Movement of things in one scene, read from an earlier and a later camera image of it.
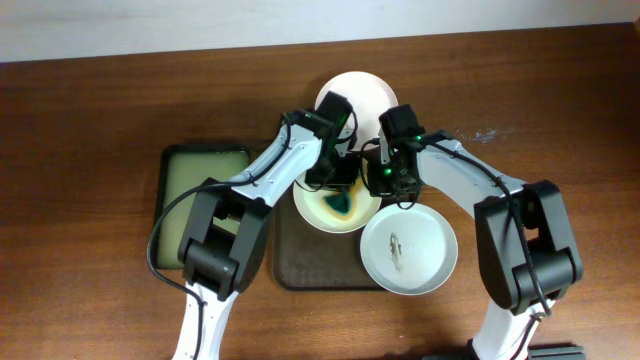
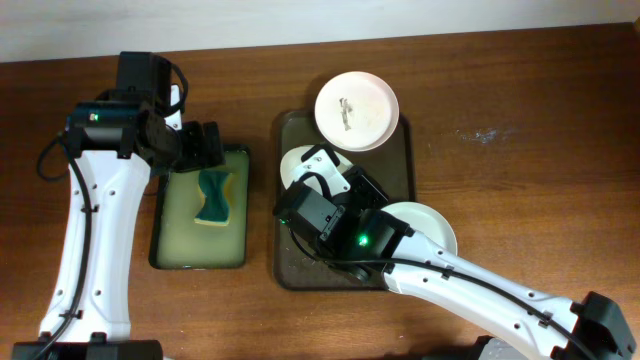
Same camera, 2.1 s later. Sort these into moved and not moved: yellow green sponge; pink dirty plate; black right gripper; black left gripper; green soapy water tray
Moved: black right gripper; yellow green sponge; black left gripper
Not moved: pink dirty plate; green soapy water tray
